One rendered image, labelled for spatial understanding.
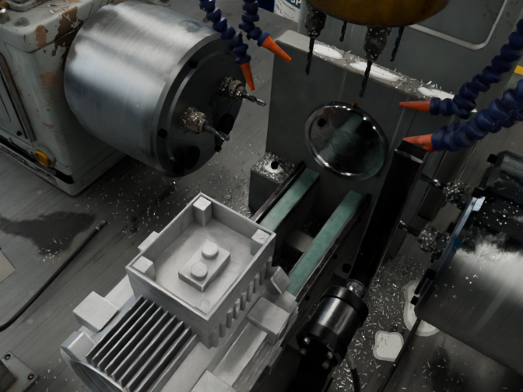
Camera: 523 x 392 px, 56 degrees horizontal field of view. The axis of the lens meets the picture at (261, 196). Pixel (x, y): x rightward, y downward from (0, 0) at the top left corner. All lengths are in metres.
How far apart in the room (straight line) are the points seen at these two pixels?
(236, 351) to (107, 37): 0.49
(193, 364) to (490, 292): 0.33
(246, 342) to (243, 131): 0.68
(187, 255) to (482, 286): 0.33
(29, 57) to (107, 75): 0.13
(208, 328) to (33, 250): 0.56
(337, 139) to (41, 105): 0.49
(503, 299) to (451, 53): 0.39
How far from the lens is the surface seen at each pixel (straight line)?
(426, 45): 0.83
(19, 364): 0.87
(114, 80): 0.76
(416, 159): 0.47
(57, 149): 0.97
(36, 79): 0.87
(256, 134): 1.13
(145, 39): 0.77
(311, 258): 0.78
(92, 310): 0.57
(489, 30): 0.81
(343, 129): 0.80
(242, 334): 0.55
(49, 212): 1.03
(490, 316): 0.62
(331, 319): 0.59
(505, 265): 0.60
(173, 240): 0.55
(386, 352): 0.86
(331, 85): 0.78
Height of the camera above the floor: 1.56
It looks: 49 degrees down
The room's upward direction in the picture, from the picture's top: 5 degrees clockwise
